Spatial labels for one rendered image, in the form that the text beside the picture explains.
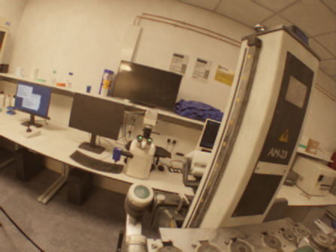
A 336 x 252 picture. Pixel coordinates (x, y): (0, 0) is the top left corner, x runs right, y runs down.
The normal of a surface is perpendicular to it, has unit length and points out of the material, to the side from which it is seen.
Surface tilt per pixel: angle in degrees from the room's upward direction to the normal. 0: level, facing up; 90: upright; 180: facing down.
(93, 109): 86
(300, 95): 90
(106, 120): 86
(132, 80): 86
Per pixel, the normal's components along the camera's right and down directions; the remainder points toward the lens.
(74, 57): 0.04, 0.20
